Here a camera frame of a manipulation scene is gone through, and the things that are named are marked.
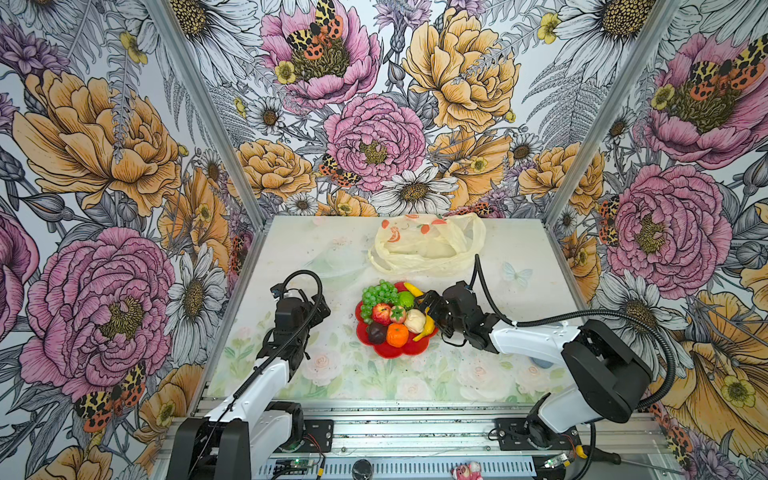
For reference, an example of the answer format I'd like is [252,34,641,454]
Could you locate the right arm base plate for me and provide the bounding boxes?
[487,417,580,451]

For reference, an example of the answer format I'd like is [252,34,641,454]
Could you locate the small pink white toy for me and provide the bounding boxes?
[451,461,483,480]

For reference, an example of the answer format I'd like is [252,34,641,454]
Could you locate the green circuit board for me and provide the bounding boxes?
[272,458,318,476]

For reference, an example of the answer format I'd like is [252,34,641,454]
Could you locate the black corrugated cable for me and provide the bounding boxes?
[470,254,678,480]

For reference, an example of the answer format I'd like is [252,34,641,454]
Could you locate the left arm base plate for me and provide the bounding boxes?
[294,419,335,453]

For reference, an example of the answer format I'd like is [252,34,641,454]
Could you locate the red fake fruit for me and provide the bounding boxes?
[371,303,392,326]

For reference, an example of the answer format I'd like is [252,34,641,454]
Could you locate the translucent cream plastic bag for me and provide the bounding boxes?
[368,213,487,278]

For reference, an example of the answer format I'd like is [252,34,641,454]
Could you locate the green fake lime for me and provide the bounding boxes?
[397,291,415,311]

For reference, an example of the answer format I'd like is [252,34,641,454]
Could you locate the brown fake fruit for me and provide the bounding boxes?
[366,322,388,345]

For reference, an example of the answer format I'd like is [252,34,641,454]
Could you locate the aluminium rail frame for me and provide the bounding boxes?
[152,395,667,480]

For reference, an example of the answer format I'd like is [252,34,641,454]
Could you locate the black-handled screwdriver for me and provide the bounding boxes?
[583,446,622,465]

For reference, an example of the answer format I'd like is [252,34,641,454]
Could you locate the orange fake fruit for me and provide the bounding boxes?
[386,323,410,348]

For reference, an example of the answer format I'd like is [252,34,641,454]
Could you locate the black round knob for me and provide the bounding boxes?
[351,459,374,480]

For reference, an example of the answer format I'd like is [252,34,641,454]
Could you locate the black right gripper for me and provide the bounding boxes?
[413,290,468,340]

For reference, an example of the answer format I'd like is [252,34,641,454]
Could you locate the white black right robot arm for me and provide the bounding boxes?
[415,281,652,449]

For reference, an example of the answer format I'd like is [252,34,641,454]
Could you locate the green fake grapes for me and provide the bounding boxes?
[360,280,398,320]

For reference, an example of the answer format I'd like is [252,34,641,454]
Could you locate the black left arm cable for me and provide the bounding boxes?
[185,268,325,480]

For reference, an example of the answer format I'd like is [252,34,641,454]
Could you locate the beige fake garlic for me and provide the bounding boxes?
[403,309,426,335]

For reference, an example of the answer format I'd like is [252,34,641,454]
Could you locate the yellow fake banana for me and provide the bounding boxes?
[412,304,436,342]

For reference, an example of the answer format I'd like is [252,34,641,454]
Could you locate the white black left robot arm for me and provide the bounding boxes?
[166,294,331,479]

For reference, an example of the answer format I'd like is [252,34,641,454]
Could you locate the red flower-shaped plate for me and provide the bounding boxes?
[355,280,438,359]

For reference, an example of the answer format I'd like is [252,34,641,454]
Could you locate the red fake strawberry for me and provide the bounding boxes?
[389,305,407,324]

